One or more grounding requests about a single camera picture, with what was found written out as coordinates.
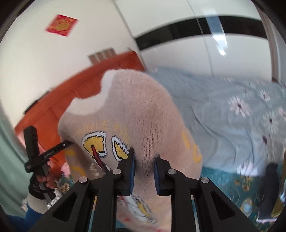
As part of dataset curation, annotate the orange wooden headboard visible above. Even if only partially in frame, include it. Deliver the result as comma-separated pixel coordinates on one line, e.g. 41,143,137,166
14,50,146,176

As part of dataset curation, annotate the beige fuzzy knit sweater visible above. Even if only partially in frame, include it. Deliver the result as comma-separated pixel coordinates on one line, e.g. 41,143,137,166
58,69,203,231

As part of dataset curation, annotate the white black-striped wardrobe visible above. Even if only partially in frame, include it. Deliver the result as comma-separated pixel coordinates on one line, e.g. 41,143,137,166
115,1,285,84

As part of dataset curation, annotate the blue white sleeve forearm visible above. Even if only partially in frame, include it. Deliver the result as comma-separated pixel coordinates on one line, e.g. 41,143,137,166
6,193,48,231

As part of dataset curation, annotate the red paper wall decoration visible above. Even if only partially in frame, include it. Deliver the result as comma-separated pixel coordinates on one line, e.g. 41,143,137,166
45,14,78,37

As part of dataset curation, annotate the teal floral bed sheet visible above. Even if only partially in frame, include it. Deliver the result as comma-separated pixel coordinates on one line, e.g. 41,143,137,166
53,167,286,232

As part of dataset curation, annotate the light blue floral duvet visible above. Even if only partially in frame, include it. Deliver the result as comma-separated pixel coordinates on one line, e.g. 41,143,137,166
149,68,285,176

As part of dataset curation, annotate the gloved left hand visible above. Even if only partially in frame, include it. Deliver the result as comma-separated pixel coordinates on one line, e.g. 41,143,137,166
28,165,57,202

